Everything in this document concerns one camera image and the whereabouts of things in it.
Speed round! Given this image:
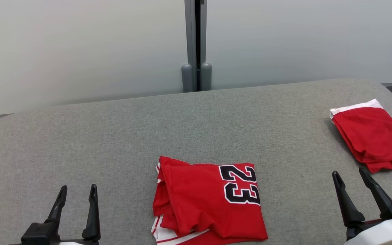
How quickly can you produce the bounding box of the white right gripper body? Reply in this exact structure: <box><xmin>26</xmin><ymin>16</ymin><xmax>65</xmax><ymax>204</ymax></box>
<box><xmin>344</xmin><ymin>217</ymin><xmax>392</xmax><ymax>245</ymax></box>

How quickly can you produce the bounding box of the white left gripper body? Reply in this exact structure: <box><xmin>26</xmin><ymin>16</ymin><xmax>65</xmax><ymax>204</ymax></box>
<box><xmin>58</xmin><ymin>236</ymin><xmax>100</xmax><ymax>245</ymax></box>

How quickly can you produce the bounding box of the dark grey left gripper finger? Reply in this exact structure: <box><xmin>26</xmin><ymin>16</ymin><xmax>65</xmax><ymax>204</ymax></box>
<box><xmin>45</xmin><ymin>185</ymin><xmax>68</xmax><ymax>225</ymax></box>
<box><xmin>82</xmin><ymin>184</ymin><xmax>101</xmax><ymax>241</ymax></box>

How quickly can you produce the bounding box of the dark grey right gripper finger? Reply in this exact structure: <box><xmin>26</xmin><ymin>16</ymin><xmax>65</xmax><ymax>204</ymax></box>
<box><xmin>359</xmin><ymin>167</ymin><xmax>392</xmax><ymax>220</ymax></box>
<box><xmin>332</xmin><ymin>170</ymin><xmax>366</xmax><ymax>228</ymax></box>

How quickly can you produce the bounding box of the red Bulls shorts white trim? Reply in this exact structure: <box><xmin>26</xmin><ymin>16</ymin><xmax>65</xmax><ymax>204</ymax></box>
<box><xmin>329</xmin><ymin>99</ymin><xmax>392</xmax><ymax>174</ymax></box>

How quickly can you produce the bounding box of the red jersey number 23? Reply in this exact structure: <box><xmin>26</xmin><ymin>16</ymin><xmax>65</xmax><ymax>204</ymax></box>
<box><xmin>151</xmin><ymin>156</ymin><xmax>269</xmax><ymax>245</ymax></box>

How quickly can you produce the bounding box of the grey double door frame post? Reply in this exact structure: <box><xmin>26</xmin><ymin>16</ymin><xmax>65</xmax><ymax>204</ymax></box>
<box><xmin>181</xmin><ymin>0</ymin><xmax>213</xmax><ymax>93</ymax></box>

